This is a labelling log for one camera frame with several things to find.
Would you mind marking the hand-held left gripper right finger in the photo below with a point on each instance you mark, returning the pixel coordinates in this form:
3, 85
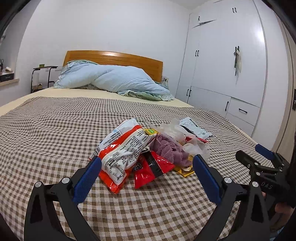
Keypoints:
207, 179

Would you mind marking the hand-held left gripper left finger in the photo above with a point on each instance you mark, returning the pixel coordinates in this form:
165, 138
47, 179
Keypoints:
89, 178

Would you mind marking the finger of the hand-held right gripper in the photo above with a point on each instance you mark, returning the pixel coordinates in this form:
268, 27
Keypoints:
245, 157
264, 150

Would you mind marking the red white noodle packet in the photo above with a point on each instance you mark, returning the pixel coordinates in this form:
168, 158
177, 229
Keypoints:
124, 150

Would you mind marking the purple towel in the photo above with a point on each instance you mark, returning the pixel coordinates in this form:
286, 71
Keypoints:
166, 148

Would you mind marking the red black snack wrapper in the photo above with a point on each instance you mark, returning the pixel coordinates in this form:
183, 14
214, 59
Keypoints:
150, 169

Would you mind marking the person's right hand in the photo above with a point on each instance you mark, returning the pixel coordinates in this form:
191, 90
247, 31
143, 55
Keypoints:
285, 207

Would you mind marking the yellow snack packet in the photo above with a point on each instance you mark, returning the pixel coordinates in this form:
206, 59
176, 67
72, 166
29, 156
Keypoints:
185, 171

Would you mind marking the crumpled clear plastic bag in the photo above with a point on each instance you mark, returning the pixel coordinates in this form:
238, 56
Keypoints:
168, 128
196, 148

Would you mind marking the small red packet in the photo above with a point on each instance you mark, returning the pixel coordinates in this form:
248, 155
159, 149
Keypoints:
192, 139

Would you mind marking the brown checked bedspread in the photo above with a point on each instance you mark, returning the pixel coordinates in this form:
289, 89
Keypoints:
57, 129

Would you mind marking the black door lock plate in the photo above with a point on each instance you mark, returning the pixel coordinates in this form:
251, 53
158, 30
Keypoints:
294, 97

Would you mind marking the pale hanging bag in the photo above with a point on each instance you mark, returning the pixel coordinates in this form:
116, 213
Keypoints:
238, 63

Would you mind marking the green frilled quilt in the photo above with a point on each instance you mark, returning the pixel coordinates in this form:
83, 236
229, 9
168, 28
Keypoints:
148, 95

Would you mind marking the light blue duvet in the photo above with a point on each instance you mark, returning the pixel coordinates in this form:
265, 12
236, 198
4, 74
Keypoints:
115, 78

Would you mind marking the white wardrobe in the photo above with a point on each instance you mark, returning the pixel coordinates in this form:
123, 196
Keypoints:
215, 58

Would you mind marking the black metal side table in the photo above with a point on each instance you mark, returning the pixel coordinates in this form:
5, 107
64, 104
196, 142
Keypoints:
45, 67

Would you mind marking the black box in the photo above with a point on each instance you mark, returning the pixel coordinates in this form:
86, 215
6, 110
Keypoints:
7, 77

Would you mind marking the wall socket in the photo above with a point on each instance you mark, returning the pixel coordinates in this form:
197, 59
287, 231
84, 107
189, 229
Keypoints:
165, 79

